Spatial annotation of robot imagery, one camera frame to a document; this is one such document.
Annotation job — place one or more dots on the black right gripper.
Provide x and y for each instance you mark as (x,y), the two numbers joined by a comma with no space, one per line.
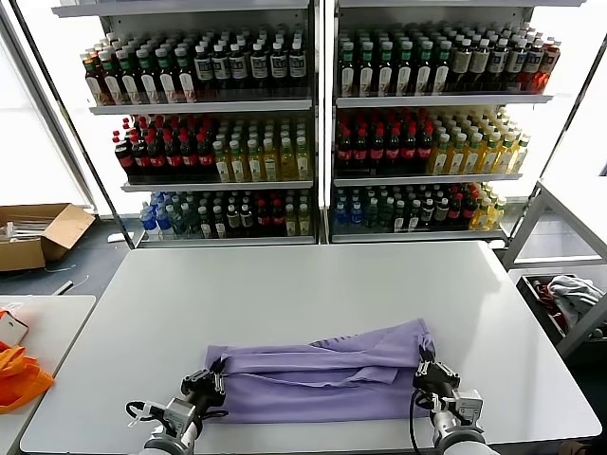
(438,391)

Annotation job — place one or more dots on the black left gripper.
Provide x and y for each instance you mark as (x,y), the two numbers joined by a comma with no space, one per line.
(204,395)

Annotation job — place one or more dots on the purple printed T-shirt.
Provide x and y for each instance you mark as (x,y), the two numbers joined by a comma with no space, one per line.
(308,393)

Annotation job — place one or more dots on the black storage bin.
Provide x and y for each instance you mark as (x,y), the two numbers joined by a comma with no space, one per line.
(528,291)

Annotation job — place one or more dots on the dark red garment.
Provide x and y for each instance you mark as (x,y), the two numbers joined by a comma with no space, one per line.
(552,301)

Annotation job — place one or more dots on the dark bottle white label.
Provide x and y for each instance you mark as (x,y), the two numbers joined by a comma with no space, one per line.
(415,218)
(206,225)
(221,224)
(400,219)

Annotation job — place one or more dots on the small dark labelled bottle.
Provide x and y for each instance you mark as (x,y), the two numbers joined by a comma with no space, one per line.
(233,219)
(247,219)
(428,213)
(442,211)

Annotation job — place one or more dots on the green tinted bottle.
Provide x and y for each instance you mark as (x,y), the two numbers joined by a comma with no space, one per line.
(178,223)
(192,223)
(387,216)
(372,217)

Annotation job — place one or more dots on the red cap cola bottle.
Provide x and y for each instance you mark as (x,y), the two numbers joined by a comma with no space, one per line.
(278,220)
(127,158)
(456,212)
(378,154)
(189,160)
(425,152)
(158,160)
(263,220)
(345,154)
(470,210)
(361,154)
(142,160)
(206,160)
(393,154)
(174,160)
(410,153)

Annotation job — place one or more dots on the yellow juice bottle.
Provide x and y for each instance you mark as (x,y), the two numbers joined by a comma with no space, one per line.
(497,214)
(255,165)
(222,166)
(483,217)
(304,222)
(491,158)
(441,158)
(457,158)
(473,158)
(303,162)
(238,166)
(291,223)
(520,158)
(287,163)
(270,164)
(506,158)

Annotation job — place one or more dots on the white side table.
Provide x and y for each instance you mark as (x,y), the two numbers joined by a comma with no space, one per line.
(61,322)

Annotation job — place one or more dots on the grey crumpled garment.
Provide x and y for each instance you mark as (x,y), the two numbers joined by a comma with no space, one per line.
(574,289)

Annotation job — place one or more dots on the blue water bottle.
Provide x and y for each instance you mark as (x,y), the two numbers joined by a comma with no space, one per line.
(342,217)
(149,220)
(357,217)
(164,223)

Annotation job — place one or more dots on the small white floor object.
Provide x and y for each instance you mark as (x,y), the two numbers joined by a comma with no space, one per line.
(115,237)

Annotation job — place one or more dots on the short grey metal bar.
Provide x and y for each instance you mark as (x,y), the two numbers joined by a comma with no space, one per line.
(65,287)

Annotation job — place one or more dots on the orange fabric bag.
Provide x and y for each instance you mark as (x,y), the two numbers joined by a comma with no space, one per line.
(21,374)

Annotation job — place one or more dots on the small white box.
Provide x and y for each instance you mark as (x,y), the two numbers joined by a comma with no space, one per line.
(12,328)

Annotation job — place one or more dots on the open cardboard box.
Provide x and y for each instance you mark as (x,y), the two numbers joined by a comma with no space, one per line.
(64,232)

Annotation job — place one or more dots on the white plastic strips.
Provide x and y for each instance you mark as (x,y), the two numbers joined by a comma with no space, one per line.
(23,227)

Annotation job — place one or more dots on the grey metal drinks shelf unit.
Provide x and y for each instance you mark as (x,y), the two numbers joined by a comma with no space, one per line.
(441,100)
(204,107)

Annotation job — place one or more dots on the green cap bottle white label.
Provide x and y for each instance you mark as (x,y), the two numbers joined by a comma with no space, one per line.
(114,83)
(348,73)
(188,78)
(425,71)
(366,73)
(131,81)
(169,79)
(386,72)
(150,80)
(405,72)
(443,70)

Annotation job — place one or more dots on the dark bottle beige label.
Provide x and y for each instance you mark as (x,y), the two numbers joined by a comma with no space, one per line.
(462,64)
(480,63)

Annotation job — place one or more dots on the dark bottle blue grey label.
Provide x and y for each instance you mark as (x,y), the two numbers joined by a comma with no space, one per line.
(534,64)
(280,64)
(222,67)
(498,63)
(239,66)
(517,63)
(298,63)
(204,68)
(260,65)

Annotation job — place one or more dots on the red tea bottle white label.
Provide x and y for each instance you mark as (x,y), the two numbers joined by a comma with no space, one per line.
(95,83)

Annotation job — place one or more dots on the red drink bottle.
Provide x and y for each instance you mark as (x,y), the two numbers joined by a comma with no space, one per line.
(550,66)

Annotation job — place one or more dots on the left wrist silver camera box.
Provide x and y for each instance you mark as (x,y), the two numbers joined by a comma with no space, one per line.
(179,413)

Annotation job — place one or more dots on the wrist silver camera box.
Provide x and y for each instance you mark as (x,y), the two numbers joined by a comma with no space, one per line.
(179,413)
(469,405)

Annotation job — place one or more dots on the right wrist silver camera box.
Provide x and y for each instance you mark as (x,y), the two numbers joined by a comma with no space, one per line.
(469,405)

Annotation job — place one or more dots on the black metal frame pole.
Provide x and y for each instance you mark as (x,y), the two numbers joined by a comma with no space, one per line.
(127,237)

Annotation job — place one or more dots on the grey metal frame table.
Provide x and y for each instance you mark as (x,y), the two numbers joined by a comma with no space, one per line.
(521,227)

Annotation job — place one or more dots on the grey window frame bar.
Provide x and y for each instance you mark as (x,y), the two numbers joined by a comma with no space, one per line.
(89,194)

